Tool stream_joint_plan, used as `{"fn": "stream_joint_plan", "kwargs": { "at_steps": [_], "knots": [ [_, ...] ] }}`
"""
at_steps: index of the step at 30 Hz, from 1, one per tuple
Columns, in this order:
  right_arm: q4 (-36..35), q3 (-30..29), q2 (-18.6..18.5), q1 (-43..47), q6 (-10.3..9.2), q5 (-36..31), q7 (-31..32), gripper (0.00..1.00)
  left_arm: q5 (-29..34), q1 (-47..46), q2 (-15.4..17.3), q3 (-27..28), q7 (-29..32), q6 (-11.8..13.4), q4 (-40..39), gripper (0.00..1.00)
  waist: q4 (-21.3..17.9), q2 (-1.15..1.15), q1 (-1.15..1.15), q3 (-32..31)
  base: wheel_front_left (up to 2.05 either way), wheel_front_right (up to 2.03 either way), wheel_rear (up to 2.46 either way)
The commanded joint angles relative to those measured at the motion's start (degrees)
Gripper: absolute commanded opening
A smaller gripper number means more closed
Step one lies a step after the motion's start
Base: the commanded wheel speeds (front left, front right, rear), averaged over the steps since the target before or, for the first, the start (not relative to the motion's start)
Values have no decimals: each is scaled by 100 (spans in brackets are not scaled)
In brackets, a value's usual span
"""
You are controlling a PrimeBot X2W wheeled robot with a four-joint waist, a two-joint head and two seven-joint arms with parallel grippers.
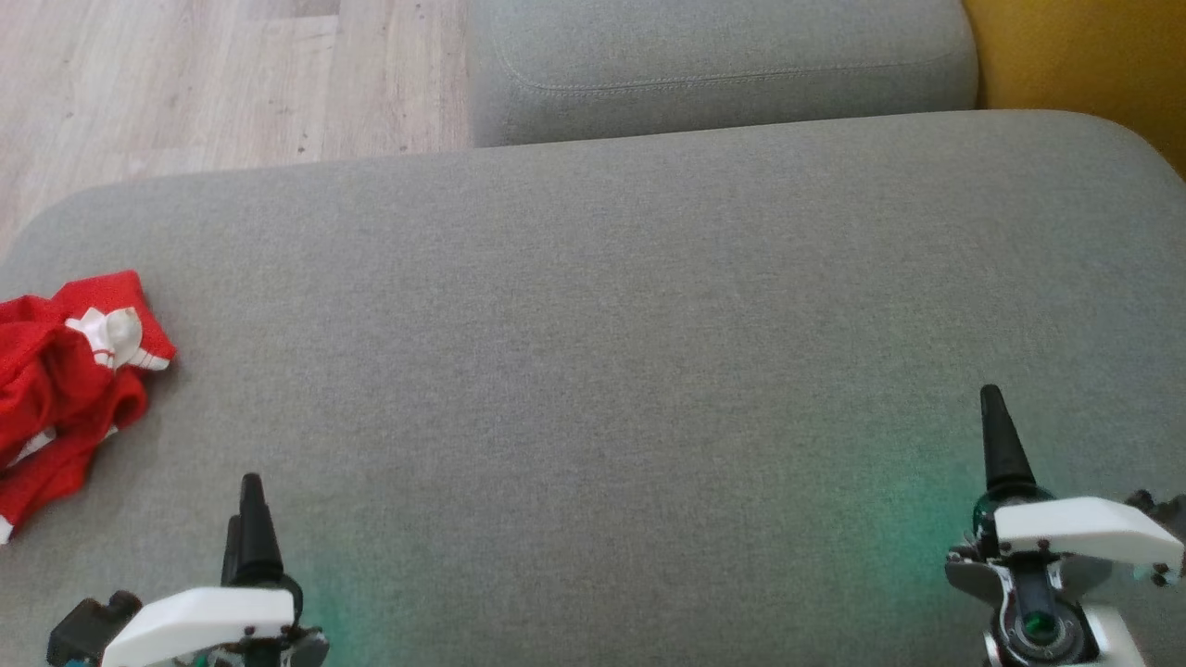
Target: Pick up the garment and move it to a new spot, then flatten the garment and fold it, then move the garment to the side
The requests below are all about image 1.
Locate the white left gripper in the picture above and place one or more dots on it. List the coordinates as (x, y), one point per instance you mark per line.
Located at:
(204, 621)

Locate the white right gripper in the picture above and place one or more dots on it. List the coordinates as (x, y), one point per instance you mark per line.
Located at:
(1084, 528)

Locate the red and white sports jersey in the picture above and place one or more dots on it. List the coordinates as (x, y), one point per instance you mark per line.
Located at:
(56, 389)

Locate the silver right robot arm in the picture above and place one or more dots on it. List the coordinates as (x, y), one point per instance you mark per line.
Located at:
(1038, 621)

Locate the mustard yellow furniture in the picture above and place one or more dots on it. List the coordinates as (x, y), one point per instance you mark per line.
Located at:
(1093, 65)

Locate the small grey sofa cushion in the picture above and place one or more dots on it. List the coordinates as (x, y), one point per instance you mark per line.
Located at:
(723, 65)

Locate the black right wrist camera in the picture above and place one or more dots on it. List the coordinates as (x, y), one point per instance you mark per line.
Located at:
(1163, 509)

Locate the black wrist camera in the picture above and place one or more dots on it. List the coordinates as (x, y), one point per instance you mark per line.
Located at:
(88, 630)
(1163, 509)

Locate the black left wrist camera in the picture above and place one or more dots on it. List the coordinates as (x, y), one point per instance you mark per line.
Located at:
(88, 630)

